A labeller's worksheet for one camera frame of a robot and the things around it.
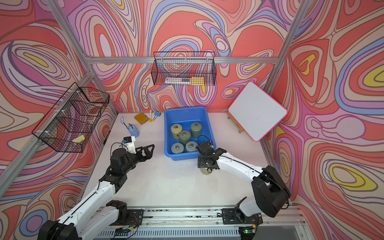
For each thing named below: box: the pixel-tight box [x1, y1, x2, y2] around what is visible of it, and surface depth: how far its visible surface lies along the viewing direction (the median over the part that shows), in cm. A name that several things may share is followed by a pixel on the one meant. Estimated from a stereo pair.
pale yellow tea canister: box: [170, 123, 183, 140], surface depth 101 cm
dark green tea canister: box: [179, 130, 191, 146], surface depth 98 cm
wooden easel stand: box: [227, 112, 245, 134], surface depth 110 cm
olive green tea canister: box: [191, 122, 203, 138], surface depth 103 cm
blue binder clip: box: [152, 111, 162, 122], surface depth 121 cm
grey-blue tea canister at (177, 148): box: [171, 142, 185, 154], surface depth 91 cm
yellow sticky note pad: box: [134, 112, 149, 125], surface depth 118 cm
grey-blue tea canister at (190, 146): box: [185, 141, 198, 152], surface depth 92 cm
